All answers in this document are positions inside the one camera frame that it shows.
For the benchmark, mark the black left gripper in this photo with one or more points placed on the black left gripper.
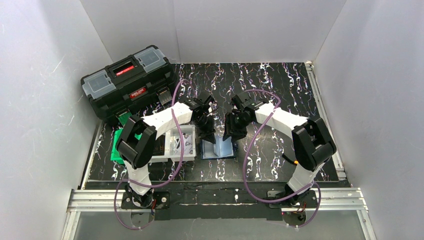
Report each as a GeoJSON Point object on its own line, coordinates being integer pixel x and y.
{"type": "Point", "coordinates": [205, 127]}

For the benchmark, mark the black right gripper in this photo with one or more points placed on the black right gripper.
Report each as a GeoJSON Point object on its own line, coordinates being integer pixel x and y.
{"type": "Point", "coordinates": [234, 124]}

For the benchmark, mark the blue leather card holder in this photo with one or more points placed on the blue leather card holder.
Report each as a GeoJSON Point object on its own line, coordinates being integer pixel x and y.
{"type": "Point", "coordinates": [221, 149]}

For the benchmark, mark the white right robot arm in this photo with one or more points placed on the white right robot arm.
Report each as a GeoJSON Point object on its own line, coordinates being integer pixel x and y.
{"type": "Point", "coordinates": [312, 142]}

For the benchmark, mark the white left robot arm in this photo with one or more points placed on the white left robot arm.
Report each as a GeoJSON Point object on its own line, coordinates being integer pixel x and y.
{"type": "Point", "coordinates": [137, 140]}

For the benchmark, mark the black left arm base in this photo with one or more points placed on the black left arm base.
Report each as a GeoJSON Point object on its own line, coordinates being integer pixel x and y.
{"type": "Point", "coordinates": [151, 200]}

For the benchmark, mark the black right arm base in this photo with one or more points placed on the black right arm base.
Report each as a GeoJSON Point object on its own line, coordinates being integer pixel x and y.
{"type": "Point", "coordinates": [298, 202]}

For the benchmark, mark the white divided plastic tray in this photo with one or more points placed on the white divided plastic tray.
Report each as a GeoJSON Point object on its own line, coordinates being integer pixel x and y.
{"type": "Point", "coordinates": [169, 145]}

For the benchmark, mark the orange black pliers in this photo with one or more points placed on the orange black pliers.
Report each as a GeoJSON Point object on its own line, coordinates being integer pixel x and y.
{"type": "Point", "coordinates": [289, 160]}

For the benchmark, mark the black grey toolbox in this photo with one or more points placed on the black grey toolbox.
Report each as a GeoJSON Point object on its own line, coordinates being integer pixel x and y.
{"type": "Point", "coordinates": [130, 84]}

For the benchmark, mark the green plastic bin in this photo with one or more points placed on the green plastic bin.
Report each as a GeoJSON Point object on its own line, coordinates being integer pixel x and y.
{"type": "Point", "coordinates": [115, 156]}

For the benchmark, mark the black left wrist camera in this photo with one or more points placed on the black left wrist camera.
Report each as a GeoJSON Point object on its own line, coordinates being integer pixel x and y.
{"type": "Point", "coordinates": [200, 104]}

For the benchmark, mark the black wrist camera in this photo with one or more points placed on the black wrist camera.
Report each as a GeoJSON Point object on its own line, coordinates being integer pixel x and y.
{"type": "Point", "coordinates": [200, 104]}
{"type": "Point", "coordinates": [244, 102]}

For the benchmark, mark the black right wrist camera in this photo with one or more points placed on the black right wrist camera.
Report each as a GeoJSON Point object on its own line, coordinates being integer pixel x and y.
{"type": "Point", "coordinates": [244, 102]}

